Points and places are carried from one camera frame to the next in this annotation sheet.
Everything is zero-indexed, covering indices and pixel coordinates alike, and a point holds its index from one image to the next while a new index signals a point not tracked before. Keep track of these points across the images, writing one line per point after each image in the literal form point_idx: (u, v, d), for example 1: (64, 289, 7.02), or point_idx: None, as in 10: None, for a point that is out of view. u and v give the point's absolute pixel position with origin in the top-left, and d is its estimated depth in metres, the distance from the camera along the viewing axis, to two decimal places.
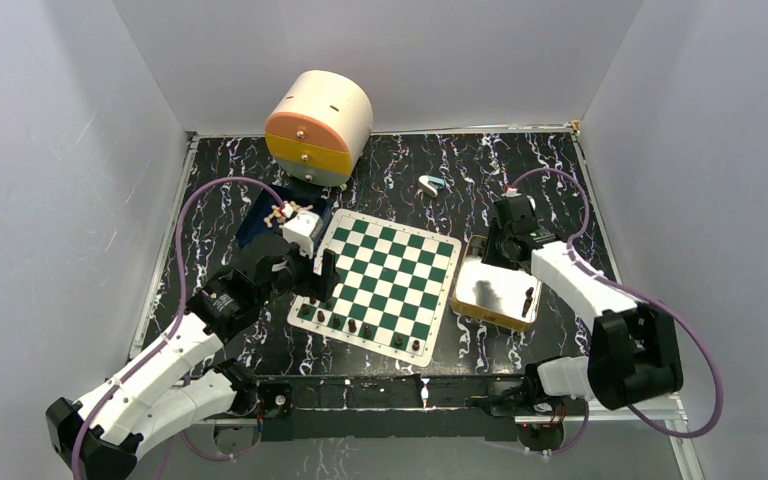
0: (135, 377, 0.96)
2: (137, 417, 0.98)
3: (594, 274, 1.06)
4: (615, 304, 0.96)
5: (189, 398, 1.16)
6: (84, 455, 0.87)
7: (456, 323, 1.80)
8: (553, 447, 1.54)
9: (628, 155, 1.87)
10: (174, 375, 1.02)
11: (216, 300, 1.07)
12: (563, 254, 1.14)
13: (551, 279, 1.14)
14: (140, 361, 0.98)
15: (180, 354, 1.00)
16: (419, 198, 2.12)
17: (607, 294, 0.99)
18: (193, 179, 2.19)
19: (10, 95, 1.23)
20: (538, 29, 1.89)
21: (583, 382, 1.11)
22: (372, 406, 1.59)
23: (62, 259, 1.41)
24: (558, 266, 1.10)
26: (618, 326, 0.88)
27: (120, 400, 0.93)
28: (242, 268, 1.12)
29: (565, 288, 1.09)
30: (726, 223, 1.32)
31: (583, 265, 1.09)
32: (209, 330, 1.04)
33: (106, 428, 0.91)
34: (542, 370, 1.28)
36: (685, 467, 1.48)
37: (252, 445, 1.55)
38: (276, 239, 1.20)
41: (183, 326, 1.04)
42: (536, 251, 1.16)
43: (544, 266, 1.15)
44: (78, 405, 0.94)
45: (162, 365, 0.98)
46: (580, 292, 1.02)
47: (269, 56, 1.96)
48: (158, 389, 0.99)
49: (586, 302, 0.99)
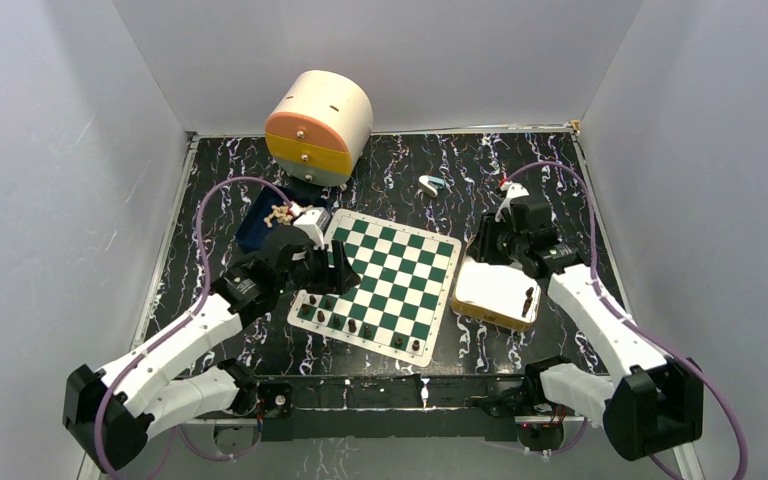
0: (160, 350, 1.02)
2: (154, 391, 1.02)
3: (622, 317, 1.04)
4: (643, 361, 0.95)
5: (196, 387, 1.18)
6: (107, 420, 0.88)
7: (456, 323, 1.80)
8: (552, 447, 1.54)
9: (628, 155, 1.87)
10: (195, 350, 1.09)
11: (239, 284, 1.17)
12: (587, 283, 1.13)
13: (572, 310, 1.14)
14: (167, 334, 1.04)
15: (205, 330, 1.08)
16: (419, 198, 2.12)
17: (634, 345, 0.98)
18: (193, 179, 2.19)
19: (10, 95, 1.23)
20: (538, 29, 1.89)
21: (589, 411, 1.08)
22: (372, 406, 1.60)
23: (61, 259, 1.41)
24: (581, 299, 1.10)
26: (644, 384, 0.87)
27: (145, 369, 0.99)
28: (264, 256, 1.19)
29: (586, 324, 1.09)
30: (726, 224, 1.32)
31: (610, 304, 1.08)
32: (232, 309, 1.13)
33: (129, 396, 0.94)
34: (546, 381, 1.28)
36: (685, 466, 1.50)
37: (252, 445, 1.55)
38: (295, 232, 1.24)
41: (208, 305, 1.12)
42: (557, 276, 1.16)
43: (567, 297, 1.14)
44: (101, 372, 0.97)
45: (187, 339, 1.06)
46: (604, 337, 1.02)
47: (269, 56, 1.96)
48: (178, 363, 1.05)
49: (611, 351, 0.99)
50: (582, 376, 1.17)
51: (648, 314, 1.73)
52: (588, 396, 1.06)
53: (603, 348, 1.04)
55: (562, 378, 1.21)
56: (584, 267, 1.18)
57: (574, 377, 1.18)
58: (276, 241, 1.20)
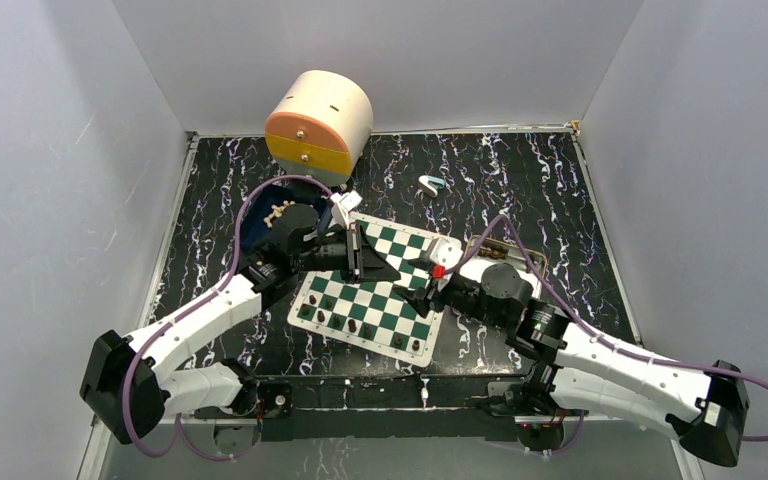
0: (186, 320, 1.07)
2: (177, 362, 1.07)
3: (648, 358, 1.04)
4: (698, 390, 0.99)
5: (205, 376, 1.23)
6: (135, 383, 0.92)
7: (456, 323, 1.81)
8: (553, 447, 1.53)
9: (628, 156, 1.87)
10: (219, 324, 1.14)
11: (261, 267, 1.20)
12: (593, 342, 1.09)
13: (596, 372, 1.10)
14: (192, 306, 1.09)
15: (230, 306, 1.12)
16: (420, 198, 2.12)
17: (679, 379, 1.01)
18: (193, 179, 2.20)
19: (9, 94, 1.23)
20: (538, 28, 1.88)
21: (647, 423, 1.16)
22: (372, 406, 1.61)
23: (62, 258, 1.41)
24: (601, 361, 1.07)
26: (714, 415, 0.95)
27: (172, 338, 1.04)
28: (276, 239, 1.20)
29: (620, 378, 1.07)
30: (726, 223, 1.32)
31: (627, 351, 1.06)
32: (256, 288, 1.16)
33: (157, 361, 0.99)
34: (562, 399, 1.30)
36: (685, 467, 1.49)
37: (252, 445, 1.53)
38: (305, 211, 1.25)
41: (233, 283, 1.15)
42: (566, 352, 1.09)
43: (582, 362, 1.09)
44: (130, 338, 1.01)
45: (212, 313, 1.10)
46: (648, 386, 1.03)
47: (269, 56, 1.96)
48: (202, 336, 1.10)
49: (664, 396, 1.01)
50: (607, 386, 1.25)
51: (647, 313, 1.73)
52: (651, 416, 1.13)
53: (651, 394, 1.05)
55: (588, 394, 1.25)
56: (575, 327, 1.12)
57: (599, 389, 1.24)
58: (283, 225, 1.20)
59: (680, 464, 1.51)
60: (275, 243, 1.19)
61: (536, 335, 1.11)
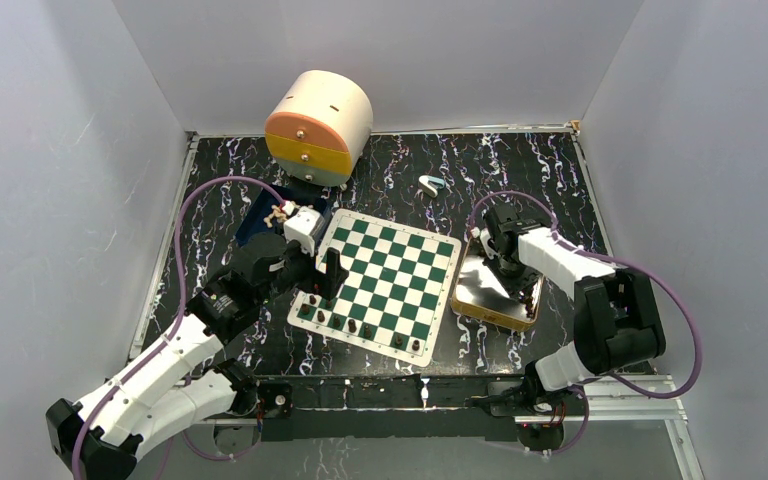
0: (135, 378, 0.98)
2: (137, 417, 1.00)
3: (575, 250, 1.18)
4: (593, 272, 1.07)
5: (189, 398, 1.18)
6: (84, 455, 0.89)
7: (456, 323, 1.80)
8: (552, 447, 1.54)
9: (628, 156, 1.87)
10: (173, 376, 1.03)
11: (216, 301, 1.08)
12: (547, 236, 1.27)
13: (538, 262, 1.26)
14: (140, 363, 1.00)
15: (181, 355, 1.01)
16: (419, 198, 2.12)
17: (586, 264, 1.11)
18: (193, 179, 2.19)
19: (10, 95, 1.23)
20: (539, 28, 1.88)
21: (575, 362, 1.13)
22: (372, 406, 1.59)
23: (61, 258, 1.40)
24: (543, 246, 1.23)
26: (596, 286, 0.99)
27: (121, 400, 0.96)
28: (240, 268, 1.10)
29: (549, 264, 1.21)
30: (726, 223, 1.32)
31: (565, 243, 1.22)
32: (208, 331, 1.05)
33: (106, 429, 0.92)
34: (541, 369, 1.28)
36: (684, 467, 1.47)
37: (252, 445, 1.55)
38: (276, 238, 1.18)
41: (183, 327, 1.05)
42: (523, 237, 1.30)
43: (530, 249, 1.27)
44: (78, 405, 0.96)
45: (161, 366, 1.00)
46: (562, 263, 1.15)
47: (269, 56, 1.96)
48: (158, 390, 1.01)
49: (570, 274, 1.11)
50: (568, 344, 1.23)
51: None
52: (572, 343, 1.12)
53: (564, 278, 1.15)
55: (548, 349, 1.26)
56: (544, 228, 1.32)
57: None
58: (249, 252, 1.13)
59: (679, 465, 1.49)
60: (238, 272, 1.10)
61: (506, 224, 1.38)
